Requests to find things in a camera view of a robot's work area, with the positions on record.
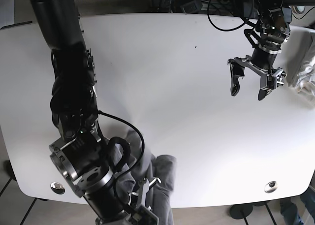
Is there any left silver table grommet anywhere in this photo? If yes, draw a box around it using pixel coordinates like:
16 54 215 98
50 182 65 195

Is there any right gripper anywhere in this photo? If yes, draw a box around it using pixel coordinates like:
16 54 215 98
49 133 160 225

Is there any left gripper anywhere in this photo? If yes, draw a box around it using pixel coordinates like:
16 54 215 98
228 44 286 101

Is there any white printed T-shirt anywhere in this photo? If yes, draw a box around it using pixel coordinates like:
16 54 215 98
287 32 315 108

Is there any silver table grommet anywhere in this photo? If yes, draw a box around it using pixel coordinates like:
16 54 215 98
50 182 65 195
264 181 278 193

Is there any black round stand base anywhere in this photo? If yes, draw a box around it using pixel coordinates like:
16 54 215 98
229 204 253 220

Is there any right silver table grommet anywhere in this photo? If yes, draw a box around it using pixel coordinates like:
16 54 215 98
264 181 278 193

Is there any grey printed T-shirt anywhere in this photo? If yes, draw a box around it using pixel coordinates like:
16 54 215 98
110 130 177 225

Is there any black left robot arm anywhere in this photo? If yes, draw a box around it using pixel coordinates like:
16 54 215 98
228 0 290 101

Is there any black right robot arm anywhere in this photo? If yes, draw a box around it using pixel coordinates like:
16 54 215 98
30 0 159 225

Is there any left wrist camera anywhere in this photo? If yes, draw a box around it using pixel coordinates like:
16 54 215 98
265 75 278 91

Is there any person's blue jeans leg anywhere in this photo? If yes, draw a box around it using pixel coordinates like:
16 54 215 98
279 188 315 225

